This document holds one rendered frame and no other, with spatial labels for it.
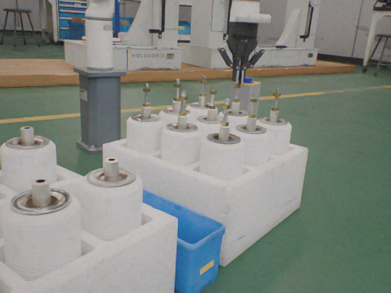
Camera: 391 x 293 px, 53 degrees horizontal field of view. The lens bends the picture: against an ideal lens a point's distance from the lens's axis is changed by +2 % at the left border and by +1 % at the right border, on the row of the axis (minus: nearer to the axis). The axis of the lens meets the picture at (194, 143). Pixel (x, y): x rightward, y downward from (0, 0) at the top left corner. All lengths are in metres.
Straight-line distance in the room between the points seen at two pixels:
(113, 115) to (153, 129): 0.54
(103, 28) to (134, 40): 1.94
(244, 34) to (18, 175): 0.63
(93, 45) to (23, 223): 1.00
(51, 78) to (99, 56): 1.47
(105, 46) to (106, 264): 1.00
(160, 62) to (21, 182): 2.63
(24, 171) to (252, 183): 0.45
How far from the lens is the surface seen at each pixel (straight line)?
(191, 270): 0.74
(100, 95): 1.45
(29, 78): 2.87
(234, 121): 1.07
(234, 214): 0.83
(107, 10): 1.47
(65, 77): 2.93
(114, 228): 0.61
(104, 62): 1.46
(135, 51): 3.20
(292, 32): 4.59
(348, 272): 0.94
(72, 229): 0.55
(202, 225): 0.81
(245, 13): 1.04
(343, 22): 6.67
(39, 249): 0.54
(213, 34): 3.70
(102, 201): 0.59
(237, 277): 0.85
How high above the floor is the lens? 0.49
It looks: 17 degrees down
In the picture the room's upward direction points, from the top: 4 degrees clockwise
